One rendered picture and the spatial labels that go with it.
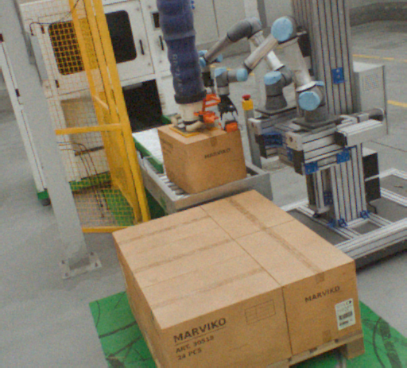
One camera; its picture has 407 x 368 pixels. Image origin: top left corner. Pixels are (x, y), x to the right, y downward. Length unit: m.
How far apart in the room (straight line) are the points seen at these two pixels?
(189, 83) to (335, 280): 1.72
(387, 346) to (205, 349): 1.01
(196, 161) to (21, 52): 1.40
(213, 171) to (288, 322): 1.36
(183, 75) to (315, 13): 0.96
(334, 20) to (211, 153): 1.14
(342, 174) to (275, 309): 1.35
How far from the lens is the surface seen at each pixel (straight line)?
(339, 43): 3.71
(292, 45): 3.27
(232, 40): 3.97
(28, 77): 4.17
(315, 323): 2.98
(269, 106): 3.88
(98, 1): 4.25
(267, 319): 2.84
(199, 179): 3.84
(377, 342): 3.31
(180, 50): 3.89
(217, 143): 3.84
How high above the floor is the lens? 2.00
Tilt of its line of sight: 19 degrees down
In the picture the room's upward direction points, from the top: 11 degrees counter-clockwise
